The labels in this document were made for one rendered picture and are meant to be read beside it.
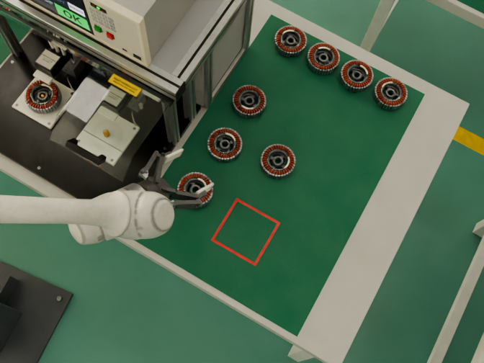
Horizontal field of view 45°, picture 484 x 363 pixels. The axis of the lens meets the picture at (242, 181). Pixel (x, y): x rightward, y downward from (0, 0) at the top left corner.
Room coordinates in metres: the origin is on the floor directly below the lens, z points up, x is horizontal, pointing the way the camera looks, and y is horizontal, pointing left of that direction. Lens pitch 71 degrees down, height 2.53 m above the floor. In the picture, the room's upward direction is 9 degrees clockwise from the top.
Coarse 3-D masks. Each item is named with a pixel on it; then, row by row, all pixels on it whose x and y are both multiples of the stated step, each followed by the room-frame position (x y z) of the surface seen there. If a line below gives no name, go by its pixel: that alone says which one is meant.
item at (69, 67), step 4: (68, 60) 0.92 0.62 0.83; (76, 60) 0.92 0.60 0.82; (80, 60) 0.93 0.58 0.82; (68, 64) 0.91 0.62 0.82; (72, 64) 0.91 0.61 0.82; (76, 64) 0.91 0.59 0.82; (80, 64) 0.92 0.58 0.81; (64, 68) 0.90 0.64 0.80; (68, 68) 0.89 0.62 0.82; (72, 68) 0.89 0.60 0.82; (76, 68) 0.90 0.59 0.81; (80, 68) 0.91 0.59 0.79; (68, 72) 0.90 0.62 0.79; (72, 72) 0.89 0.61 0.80; (76, 72) 0.90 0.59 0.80; (80, 72) 0.91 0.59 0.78; (76, 76) 0.89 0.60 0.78
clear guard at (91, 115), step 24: (96, 72) 0.77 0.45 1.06; (120, 72) 0.78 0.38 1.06; (72, 96) 0.68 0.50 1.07; (96, 96) 0.69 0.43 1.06; (120, 96) 0.71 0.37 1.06; (144, 96) 0.72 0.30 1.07; (72, 120) 0.61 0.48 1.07; (96, 120) 0.62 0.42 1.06; (120, 120) 0.63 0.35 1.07; (144, 120) 0.65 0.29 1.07; (96, 144) 0.56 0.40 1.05; (120, 144) 0.57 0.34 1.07; (120, 168) 0.51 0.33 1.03
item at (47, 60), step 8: (48, 48) 0.91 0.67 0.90; (40, 56) 0.87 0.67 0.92; (48, 56) 0.87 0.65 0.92; (56, 56) 0.87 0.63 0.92; (64, 56) 0.89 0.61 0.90; (72, 56) 0.91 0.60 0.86; (40, 64) 0.84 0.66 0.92; (48, 64) 0.84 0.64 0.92; (56, 64) 0.85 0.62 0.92; (64, 64) 0.87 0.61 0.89; (40, 72) 0.83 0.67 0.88; (48, 72) 0.82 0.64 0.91; (56, 72) 0.83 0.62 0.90; (48, 80) 0.81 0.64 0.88
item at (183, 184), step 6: (186, 174) 0.61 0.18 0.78; (192, 174) 0.61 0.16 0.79; (198, 174) 0.61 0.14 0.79; (204, 174) 0.62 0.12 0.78; (180, 180) 0.59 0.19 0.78; (186, 180) 0.59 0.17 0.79; (192, 180) 0.60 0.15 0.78; (198, 180) 0.60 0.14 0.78; (204, 180) 0.60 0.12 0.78; (210, 180) 0.60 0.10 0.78; (180, 186) 0.57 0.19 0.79; (186, 186) 0.57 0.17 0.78; (192, 186) 0.58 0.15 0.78; (198, 186) 0.58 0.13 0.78; (204, 186) 0.59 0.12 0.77; (192, 192) 0.56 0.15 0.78; (210, 192) 0.56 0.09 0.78; (204, 198) 0.54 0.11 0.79; (210, 198) 0.55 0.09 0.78; (204, 204) 0.52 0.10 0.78
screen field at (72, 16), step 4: (56, 4) 0.88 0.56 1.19; (56, 8) 0.88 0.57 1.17; (60, 8) 0.88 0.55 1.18; (64, 8) 0.87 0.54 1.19; (60, 12) 0.88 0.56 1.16; (64, 12) 0.87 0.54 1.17; (68, 12) 0.87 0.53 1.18; (72, 12) 0.86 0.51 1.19; (64, 16) 0.88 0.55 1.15; (68, 16) 0.87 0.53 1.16; (72, 16) 0.86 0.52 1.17; (76, 16) 0.86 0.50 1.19; (72, 20) 0.87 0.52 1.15; (76, 20) 0.86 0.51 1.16; (80, 20) 0.86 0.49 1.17; (84, 20) 0.85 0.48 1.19; (80, 24) 0.86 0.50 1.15; (84, 24) 0.85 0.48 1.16; (88, 24) 0.85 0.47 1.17; (88, 28) 0.85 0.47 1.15
